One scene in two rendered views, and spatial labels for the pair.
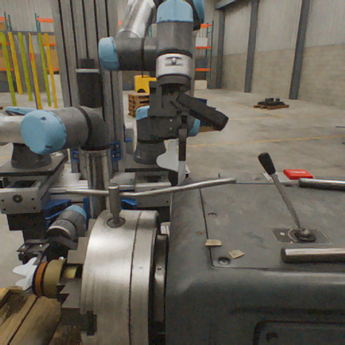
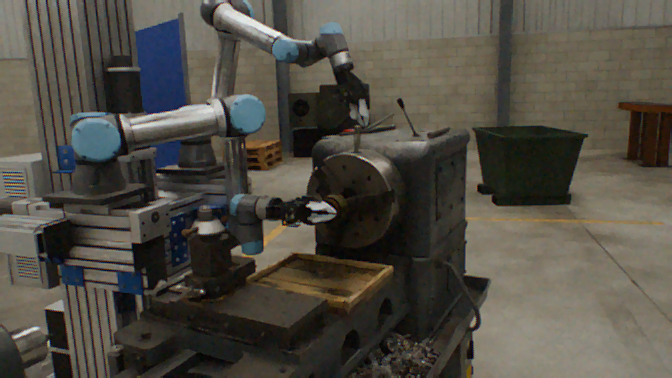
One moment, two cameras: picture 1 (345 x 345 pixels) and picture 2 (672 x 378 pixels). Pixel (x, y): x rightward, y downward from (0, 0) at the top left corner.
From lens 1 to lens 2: 1.63 m
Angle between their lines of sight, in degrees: 61
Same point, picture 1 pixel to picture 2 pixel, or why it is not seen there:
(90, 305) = (391, 185)
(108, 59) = (293, 53)
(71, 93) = (98, 98)
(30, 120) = (247, 103)
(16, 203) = (154, 223)
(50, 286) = (343, 205)
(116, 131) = not seen: hidden behind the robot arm
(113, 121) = not seen: hidden behind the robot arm
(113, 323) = (398, 192)
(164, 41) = (342, 44)
